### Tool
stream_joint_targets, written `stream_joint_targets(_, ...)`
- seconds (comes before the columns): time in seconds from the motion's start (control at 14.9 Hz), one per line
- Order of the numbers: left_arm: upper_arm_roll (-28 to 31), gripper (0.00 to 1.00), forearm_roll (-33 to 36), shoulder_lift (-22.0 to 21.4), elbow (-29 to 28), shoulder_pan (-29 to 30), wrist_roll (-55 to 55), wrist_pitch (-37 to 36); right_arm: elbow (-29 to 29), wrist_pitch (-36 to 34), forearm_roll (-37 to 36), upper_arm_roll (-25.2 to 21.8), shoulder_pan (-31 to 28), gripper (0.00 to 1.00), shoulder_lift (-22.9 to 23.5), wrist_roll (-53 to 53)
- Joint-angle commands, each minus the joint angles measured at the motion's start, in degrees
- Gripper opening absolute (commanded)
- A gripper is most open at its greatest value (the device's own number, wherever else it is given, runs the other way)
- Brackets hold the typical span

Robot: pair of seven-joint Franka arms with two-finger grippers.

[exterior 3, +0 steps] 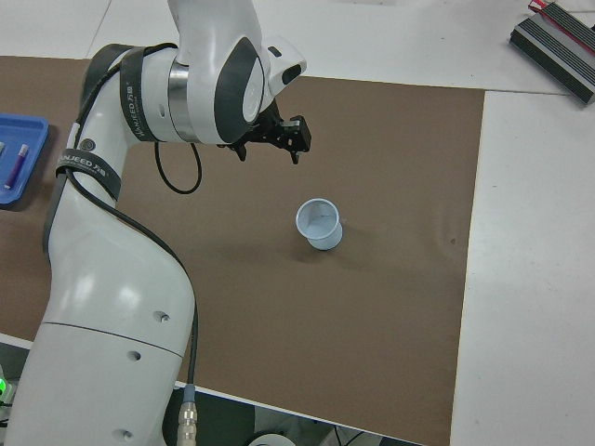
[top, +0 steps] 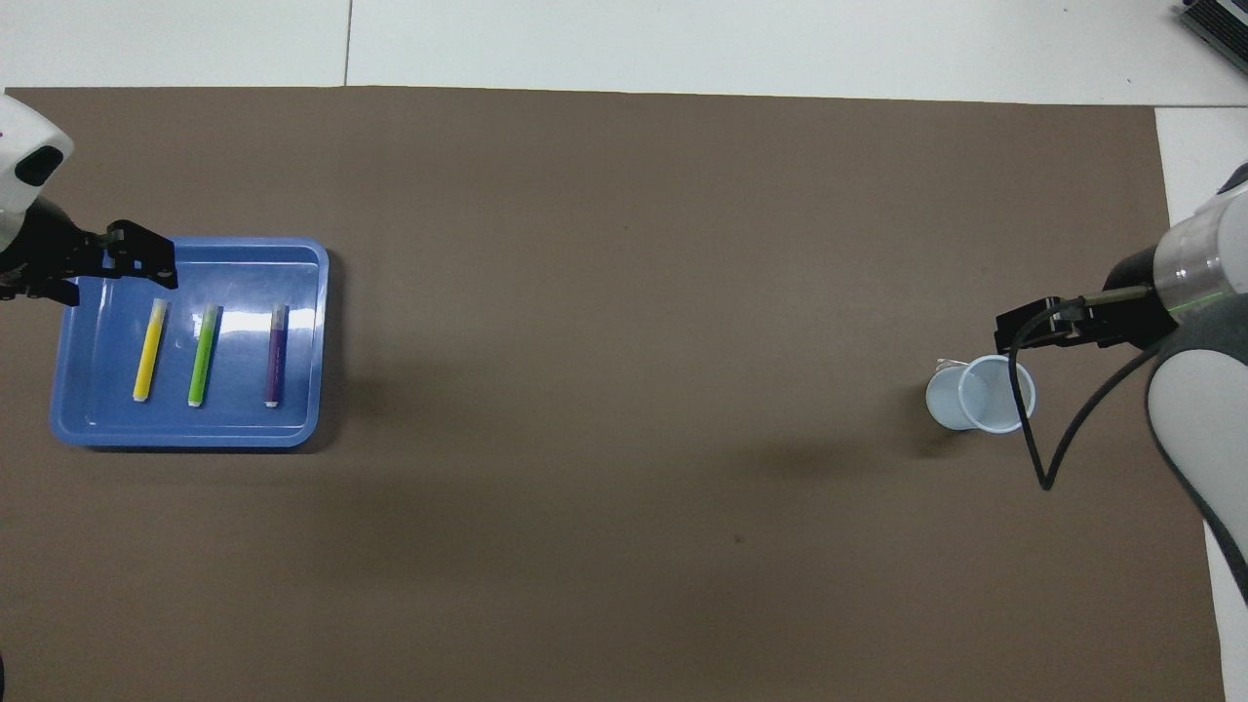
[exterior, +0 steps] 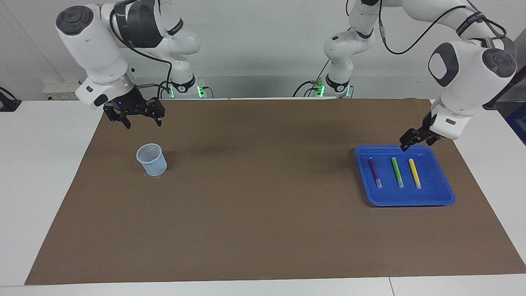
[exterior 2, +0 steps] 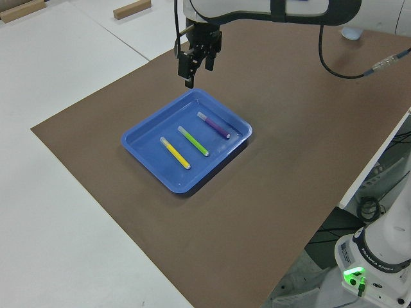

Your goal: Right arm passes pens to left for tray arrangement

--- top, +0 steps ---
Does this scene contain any purple pen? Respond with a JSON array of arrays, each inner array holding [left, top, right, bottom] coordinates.
[[264, 303, 291, 409]]

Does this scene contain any blue plastic tray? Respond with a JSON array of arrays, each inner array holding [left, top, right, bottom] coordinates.
[[50, 237, 331, 449]]

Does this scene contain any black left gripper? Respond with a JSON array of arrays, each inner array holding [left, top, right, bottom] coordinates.
[[0, 198, 179, 307]]

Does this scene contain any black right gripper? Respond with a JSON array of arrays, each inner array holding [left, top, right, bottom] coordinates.
[[994, 246, 1179, 357]]

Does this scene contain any yellow pen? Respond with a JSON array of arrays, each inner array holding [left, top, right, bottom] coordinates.
[[133, 298, 170, 403]]

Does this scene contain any translucent plastic cup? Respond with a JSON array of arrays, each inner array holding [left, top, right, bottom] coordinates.
[[925, 355, 1036, 434]]

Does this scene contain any brown table mat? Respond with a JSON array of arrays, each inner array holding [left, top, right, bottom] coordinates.
[[0, 86, 1227, 702]]

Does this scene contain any green pen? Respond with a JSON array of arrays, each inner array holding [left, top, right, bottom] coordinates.
[[187, 303, 224, 409]]

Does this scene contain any grey ribbed device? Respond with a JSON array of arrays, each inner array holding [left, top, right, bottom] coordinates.
[[1175, 0, 1248, 59]]

